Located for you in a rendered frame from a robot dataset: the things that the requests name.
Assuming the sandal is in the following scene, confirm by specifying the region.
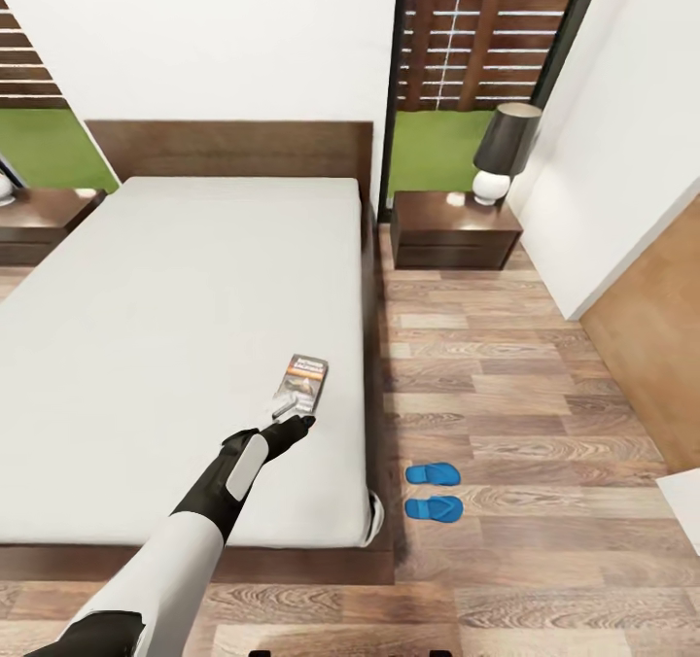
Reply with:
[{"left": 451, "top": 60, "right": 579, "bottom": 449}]
[
  {"left": 405, "top": 463, "right": 461, "bottom": 486},
  {"left": 404, "top": 496, "right": 463, "bottom": 523}
]

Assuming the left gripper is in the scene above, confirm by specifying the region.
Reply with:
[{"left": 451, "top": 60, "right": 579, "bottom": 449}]
[{"left": 269, "top": 415, "right": 316, "bottom": 456}]

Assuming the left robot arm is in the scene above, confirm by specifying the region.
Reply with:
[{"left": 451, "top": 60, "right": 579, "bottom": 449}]
[{"left": 23, "top": 395, "right": 316, "bottom": 657}]

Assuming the hardback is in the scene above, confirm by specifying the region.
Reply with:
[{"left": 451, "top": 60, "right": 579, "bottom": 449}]
[{"left": 274, "top": 354, "right": 328, "bottom": 413}]

